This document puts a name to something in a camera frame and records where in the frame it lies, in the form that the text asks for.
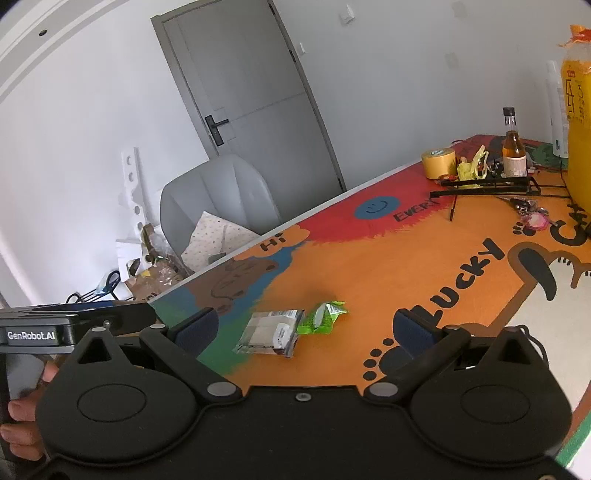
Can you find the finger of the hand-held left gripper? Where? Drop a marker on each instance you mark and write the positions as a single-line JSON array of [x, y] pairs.
[[120, 316]]

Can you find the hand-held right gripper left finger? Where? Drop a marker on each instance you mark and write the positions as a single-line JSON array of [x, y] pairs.
[[198, 330]]

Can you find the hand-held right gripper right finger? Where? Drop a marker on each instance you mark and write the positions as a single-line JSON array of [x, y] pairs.
[[413, 334]]

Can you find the clear wafer packet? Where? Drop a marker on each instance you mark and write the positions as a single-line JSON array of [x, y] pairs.
[[270, 332]]

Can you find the small green snack packet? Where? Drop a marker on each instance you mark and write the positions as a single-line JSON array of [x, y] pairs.
[[321, 317]]

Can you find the person's left hand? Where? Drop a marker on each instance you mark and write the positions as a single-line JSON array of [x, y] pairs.
[[23, 436]]

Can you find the brown paper bag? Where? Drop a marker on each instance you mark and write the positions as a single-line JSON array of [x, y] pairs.
[[157, 281]]

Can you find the clear plastic bag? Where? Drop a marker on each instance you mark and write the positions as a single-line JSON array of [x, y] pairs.
[[161, 244]]

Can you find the colourful printed table mat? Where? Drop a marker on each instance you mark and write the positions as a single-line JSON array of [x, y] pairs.
[[369, 258]]

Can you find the white dotted pillow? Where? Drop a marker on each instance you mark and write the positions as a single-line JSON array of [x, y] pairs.
[[217, 237]]

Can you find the white perforated board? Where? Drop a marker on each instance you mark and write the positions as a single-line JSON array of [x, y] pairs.
[[131, 184]]

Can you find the grey chair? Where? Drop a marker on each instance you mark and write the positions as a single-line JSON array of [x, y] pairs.
[[217, 189]]

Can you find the bunch of keys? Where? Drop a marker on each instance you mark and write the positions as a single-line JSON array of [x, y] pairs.
[[519, 203]]

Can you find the yellow tape roll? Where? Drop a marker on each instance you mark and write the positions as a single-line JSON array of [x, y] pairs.
[[438, 164]]

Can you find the yellow plastic bag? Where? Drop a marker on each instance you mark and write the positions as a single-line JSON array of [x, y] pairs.
[[471, 168]]

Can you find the small glass bottle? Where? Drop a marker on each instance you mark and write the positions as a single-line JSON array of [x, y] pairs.
[[514, 157]]

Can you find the grey door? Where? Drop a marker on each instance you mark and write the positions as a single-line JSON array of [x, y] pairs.
[[258, 83]]

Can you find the large orange juice bottle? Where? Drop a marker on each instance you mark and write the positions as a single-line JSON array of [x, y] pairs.
[[581, 138]]

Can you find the clear plastic bottle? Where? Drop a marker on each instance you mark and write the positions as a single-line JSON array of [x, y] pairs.
[[557, 115]]

